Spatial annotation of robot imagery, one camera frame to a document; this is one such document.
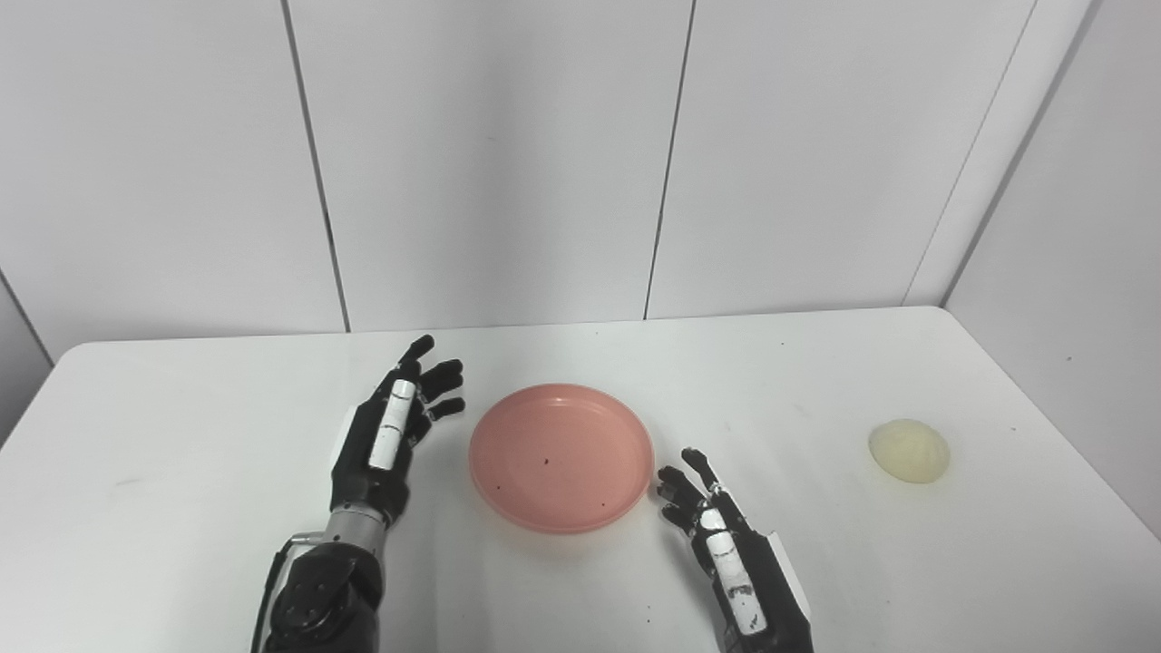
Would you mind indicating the pink round plate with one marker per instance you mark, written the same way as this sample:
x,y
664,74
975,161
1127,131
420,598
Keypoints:
x,y
562,458

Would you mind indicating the cream steamed bun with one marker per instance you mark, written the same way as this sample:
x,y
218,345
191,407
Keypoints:
x,y
910,451

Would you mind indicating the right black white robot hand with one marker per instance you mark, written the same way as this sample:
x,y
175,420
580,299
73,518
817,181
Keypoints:
x,y
739,571

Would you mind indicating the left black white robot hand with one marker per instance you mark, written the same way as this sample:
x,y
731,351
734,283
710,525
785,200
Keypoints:
x,y
381,444

